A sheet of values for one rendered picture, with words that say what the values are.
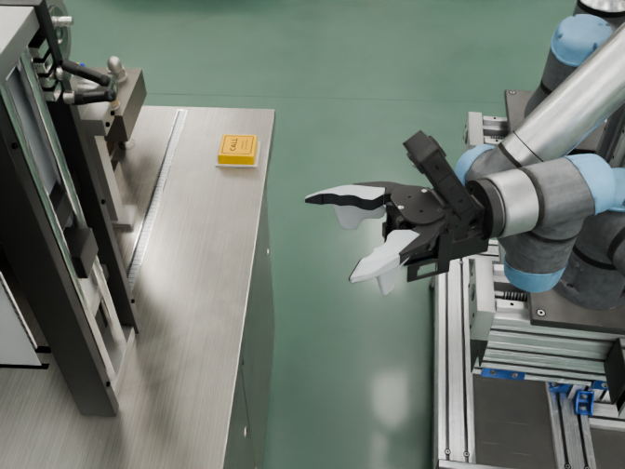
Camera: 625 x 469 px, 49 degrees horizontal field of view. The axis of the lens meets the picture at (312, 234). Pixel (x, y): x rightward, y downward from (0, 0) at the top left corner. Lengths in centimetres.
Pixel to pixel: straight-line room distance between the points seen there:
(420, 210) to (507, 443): 113
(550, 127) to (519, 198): 19
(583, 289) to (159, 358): 72
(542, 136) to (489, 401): 103
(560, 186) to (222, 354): 54
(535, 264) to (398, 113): 222
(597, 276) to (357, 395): 100
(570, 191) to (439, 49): 276
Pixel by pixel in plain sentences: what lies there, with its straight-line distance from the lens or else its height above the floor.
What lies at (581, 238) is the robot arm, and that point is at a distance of 122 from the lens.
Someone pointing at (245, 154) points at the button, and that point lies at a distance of 134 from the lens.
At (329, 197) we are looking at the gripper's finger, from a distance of 79.
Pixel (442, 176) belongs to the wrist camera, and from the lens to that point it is 73.
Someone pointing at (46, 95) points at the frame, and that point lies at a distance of 78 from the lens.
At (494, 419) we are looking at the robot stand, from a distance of 183.
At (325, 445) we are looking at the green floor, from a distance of 198.
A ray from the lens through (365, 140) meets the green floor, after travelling 290.
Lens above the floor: 176
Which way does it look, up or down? 45 degrees down
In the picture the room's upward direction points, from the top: straight up
